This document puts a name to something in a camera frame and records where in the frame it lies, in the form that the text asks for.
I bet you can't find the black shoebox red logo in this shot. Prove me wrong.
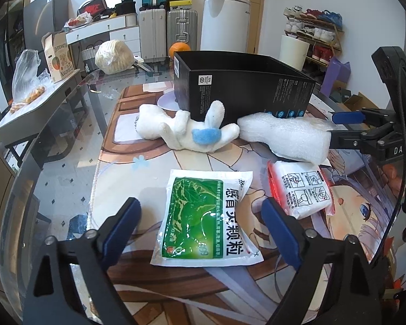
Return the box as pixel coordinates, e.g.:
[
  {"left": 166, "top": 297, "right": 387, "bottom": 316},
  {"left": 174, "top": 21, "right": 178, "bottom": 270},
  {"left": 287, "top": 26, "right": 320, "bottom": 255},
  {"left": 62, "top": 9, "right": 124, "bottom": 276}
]
[{"left": 77, "top": 0, "right": 107, "bottom": 17}]

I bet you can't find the white foam wrap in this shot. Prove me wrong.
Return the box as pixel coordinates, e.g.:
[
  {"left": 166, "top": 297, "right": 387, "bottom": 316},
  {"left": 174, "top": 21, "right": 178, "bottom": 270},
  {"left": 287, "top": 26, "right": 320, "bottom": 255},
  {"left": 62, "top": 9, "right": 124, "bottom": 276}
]
[{"left": 237, "top": 111, "right": 337, "bottom": 164}]

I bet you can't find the silver white kitchen tool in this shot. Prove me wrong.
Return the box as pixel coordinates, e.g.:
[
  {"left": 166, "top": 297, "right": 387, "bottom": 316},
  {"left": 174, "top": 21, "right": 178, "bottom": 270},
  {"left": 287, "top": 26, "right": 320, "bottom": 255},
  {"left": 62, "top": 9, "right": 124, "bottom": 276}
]
[{"left": 133, "top": 56, "right": 153, "bottom": 73}]

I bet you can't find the white round disc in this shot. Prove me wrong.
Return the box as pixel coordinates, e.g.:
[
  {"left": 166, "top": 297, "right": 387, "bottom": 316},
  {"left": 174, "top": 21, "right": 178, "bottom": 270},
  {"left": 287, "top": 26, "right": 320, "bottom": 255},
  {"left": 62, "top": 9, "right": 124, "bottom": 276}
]
[{"left": 156, "top": 93, "right": 181, "bottom": 112}]

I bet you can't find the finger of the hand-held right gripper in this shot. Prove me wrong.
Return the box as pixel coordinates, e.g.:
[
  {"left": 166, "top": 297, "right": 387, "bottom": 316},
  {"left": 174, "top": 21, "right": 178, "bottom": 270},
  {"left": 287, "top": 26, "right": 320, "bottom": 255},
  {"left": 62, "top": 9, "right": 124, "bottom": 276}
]
[
  {"left": 328, "top": 127, "right": 384, "bottom": 151},
  {"left": 332, "top": 108, "right": 398, "bottom": 129}
]

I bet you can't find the red white tissue packet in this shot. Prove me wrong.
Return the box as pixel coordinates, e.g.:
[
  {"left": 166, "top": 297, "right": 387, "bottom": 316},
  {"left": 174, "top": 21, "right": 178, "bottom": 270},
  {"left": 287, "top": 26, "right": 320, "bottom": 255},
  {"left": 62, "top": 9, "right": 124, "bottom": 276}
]
[{"left": 267, "top": 160, "right": 335, "bottom": 219}]

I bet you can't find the dark grey large box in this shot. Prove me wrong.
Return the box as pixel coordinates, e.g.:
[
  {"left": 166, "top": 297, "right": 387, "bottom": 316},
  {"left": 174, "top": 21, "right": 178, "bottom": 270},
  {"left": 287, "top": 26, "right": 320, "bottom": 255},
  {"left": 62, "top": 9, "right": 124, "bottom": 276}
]
[{"left": 23, "top": 0, "right": 66, "bottom": 55}]

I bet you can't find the white dresser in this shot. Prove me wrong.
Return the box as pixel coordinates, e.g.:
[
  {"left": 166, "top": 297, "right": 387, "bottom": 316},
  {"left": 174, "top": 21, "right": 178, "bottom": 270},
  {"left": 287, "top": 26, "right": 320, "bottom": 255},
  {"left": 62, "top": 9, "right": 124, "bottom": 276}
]
[{"left": 66, "top": 17, "right": 141, "bottom": 68}]

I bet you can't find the grey side table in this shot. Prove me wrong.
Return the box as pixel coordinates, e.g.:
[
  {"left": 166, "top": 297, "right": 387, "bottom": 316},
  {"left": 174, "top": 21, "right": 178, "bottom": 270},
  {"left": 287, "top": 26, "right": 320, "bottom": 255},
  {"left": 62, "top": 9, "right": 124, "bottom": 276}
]
[{"left": 0, "top": 69, "right": 90, "bottom": 166}]

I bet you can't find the white ribbed basket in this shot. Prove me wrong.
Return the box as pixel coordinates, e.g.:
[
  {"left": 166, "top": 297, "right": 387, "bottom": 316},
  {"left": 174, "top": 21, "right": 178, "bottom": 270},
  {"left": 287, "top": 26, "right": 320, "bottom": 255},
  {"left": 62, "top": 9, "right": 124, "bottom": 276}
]
[{"left": 81, "top": 45, "right": 100, "bottom": 73}]

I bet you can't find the plastic wrapped pale round bundle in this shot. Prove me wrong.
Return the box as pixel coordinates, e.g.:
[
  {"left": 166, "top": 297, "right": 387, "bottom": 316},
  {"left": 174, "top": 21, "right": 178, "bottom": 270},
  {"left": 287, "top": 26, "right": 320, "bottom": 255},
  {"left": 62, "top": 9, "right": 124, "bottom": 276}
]
[{"left": 95, "top": 40, "right": 136, "bottom": 75}]

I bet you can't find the purple bag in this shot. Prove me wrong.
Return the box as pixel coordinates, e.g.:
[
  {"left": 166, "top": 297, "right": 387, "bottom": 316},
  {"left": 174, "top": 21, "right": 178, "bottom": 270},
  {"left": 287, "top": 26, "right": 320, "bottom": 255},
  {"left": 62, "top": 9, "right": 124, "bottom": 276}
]
[{"left": 320, "top": 57, "right": 351, "bottom": 95}]

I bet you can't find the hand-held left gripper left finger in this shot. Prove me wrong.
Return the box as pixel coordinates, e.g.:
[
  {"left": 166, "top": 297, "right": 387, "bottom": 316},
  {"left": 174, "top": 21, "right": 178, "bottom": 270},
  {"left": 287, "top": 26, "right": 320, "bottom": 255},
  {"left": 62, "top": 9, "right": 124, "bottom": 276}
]
[{"left": 23, "top": 196, "right": 143, "bottom": 325}]

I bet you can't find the red white snack bag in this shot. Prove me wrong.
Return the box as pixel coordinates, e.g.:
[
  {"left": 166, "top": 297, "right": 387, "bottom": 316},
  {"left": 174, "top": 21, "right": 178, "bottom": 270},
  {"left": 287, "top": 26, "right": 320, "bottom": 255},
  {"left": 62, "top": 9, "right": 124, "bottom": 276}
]
[{"left": 66, "top": 13, "right": 93, "bottom": 28}]

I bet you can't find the shoe rack with shoes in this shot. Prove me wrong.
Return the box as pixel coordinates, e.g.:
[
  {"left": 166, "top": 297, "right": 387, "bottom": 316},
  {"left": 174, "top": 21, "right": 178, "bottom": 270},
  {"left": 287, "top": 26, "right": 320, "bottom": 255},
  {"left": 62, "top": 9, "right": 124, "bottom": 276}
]
[{"left": 283, "top": 5, "right": 345, "bottom": 72}]

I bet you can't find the green white medicine packet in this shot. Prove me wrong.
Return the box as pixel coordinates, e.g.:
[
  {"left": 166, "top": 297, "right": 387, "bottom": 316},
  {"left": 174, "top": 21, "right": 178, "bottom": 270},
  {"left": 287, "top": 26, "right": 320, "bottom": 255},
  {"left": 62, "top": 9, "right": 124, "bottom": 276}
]
[{"left": 150, "top": 168, "right": 264, "bottom": 267}]

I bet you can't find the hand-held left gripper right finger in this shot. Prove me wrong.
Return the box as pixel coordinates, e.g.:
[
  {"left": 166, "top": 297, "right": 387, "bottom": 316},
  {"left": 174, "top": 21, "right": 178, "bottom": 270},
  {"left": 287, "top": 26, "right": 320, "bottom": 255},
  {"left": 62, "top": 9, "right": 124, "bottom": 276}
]
[{"left": 261, "top": 197, "right": 383, "bottom": 325}]

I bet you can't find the orange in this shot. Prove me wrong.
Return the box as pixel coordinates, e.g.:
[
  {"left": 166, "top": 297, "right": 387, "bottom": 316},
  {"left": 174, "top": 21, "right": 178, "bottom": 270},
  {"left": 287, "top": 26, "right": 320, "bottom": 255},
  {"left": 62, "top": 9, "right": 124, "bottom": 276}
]
[{"left": 168, "top": 42, "right": 192, "bottom": 58}]

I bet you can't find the clear plastic bag of fruit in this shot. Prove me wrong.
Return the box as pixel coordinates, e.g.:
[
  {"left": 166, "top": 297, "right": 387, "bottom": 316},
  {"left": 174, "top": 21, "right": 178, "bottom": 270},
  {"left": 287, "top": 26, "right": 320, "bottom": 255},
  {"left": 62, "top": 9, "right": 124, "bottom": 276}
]
[{"left": 9, "top": 49, "right": 51, "bottom": 114}]

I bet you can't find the open cardboard box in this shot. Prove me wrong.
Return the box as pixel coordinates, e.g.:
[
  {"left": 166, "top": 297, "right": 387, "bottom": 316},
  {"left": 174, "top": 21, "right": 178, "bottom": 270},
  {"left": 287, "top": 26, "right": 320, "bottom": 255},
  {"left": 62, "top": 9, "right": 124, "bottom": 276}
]
[{"left": 338, "top": 91, "right": 379, "bottom": 112}]

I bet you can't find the tall white bin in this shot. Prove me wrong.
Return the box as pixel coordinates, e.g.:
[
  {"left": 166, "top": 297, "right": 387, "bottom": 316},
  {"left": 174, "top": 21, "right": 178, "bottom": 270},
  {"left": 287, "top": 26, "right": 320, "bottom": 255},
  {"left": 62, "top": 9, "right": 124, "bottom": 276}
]
[{"left": 199, "top": 0, "right": 251, "bottom": 55}]

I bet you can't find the cardboard fruit carton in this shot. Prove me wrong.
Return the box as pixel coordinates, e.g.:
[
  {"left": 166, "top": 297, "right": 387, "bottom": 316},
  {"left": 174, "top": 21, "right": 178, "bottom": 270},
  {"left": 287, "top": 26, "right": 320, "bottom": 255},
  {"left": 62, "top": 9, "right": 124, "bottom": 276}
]
[{"left": 41, "top": 31, "right": 80, "bottom": 83}]

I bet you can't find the white plush toy blue patch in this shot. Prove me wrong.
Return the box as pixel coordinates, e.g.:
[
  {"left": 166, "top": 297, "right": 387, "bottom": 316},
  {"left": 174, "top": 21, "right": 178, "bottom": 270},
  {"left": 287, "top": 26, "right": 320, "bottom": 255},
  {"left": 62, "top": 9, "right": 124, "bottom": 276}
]
[{"left": 135, "top": 100, "right": 241, "bottom": 153}]

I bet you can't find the yellow edged box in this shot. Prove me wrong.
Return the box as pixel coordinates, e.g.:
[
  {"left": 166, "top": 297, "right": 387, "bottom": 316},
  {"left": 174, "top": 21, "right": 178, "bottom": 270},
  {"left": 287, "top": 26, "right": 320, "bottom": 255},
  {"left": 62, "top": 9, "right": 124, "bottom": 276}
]
[{"left": 169, "top": 0, "right": 193, "bottom": 11}]

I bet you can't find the dark glass cabinet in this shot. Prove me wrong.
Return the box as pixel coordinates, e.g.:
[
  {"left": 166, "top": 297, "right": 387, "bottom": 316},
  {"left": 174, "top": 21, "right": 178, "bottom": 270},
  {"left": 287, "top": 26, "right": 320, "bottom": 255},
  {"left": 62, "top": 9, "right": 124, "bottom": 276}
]
[{"left": 0, "top": 0, "right": 24, "bottom": 75}]

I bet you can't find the black cardboard box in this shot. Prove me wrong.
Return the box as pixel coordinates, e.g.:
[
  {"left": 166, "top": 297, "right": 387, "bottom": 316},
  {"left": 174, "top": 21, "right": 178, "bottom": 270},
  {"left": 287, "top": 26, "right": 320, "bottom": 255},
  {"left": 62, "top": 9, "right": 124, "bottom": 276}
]
[{"left": 173, "top": 51, "right": 317, "bottom": 122}]

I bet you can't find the printed table mat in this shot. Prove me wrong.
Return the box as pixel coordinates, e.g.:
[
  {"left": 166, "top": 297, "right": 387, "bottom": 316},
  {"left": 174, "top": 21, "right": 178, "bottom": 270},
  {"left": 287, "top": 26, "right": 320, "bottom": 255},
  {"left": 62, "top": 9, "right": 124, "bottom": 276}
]
[{"left": 84, "top": 83, "right": 406, "bottom": 325}]

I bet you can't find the silver suitcase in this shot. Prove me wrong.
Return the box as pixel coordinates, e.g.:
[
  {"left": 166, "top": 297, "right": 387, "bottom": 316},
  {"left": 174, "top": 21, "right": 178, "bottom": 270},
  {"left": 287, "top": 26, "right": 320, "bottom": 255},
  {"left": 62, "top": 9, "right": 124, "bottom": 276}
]
[
  {"left": 166, "top": 9, "right": 198, "bottom": 50},
  {"left": 139, "top": 7, "right": 166, "bottom": 63}
]

